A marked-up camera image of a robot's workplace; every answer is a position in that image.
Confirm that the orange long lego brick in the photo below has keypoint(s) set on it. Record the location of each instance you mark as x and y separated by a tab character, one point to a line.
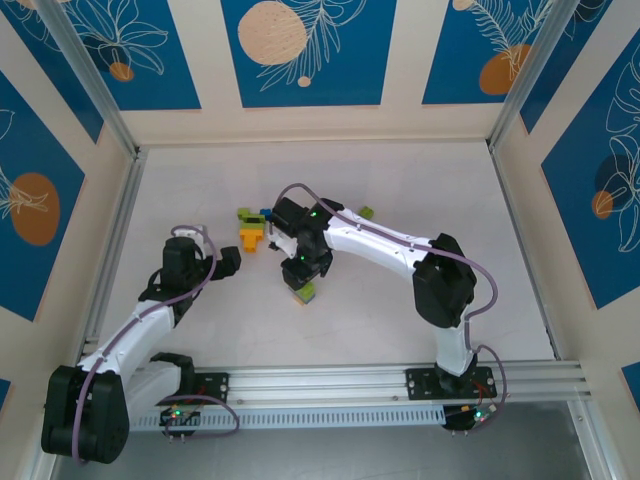
251	233

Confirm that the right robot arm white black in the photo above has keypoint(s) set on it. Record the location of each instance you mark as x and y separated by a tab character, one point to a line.
380	242

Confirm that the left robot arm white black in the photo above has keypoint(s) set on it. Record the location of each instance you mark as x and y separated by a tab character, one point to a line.
130	335

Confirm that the green square lego brick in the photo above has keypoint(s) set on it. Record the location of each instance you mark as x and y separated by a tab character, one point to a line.
368	213

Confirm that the grey metal sheet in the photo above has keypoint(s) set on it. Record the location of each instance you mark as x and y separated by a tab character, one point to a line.
320	457

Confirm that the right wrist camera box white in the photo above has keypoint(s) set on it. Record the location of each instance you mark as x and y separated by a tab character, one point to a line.
285	245

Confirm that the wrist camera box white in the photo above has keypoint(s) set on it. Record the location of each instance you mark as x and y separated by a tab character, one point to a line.
285	245
196	231

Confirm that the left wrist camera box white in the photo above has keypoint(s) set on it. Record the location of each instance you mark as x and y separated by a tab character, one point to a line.
196	231

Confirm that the aluminium side rail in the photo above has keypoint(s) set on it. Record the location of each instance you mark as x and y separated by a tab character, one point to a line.
129	185
515	220

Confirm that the aluminium front rail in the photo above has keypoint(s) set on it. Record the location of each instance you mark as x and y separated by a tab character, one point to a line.
320	382

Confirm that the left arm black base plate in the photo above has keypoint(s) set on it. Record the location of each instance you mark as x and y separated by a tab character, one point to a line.
217	387

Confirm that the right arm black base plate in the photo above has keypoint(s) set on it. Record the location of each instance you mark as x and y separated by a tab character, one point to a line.
420	384

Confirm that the blue floral wall panel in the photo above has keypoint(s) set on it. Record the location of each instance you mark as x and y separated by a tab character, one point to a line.
60	85
450	60
350	75
575	250
175	75
560	75
30	280

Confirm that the aluminium frame post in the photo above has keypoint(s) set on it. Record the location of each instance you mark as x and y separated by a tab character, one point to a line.
530	70
95	85

